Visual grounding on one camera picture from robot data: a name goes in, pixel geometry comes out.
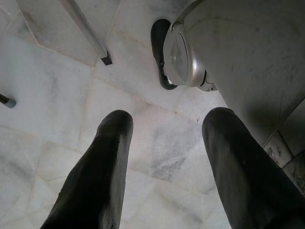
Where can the silver clothes rack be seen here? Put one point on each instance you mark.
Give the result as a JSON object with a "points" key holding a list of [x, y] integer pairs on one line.
{"points": [[89, 31]]}

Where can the black robot left foot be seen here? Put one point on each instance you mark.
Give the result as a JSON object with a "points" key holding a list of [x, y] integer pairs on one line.
{"points": [[158, 40]]}

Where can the pink marble folding table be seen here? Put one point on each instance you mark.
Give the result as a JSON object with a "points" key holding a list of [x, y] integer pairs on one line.
{"points": [[9, 103]]}

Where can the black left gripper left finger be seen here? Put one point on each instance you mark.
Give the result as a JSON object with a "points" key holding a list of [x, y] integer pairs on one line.
{"points": [[95, 181]]}

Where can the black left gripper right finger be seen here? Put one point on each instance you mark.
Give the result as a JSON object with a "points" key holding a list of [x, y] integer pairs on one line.
{"points": [[243, 176]]}

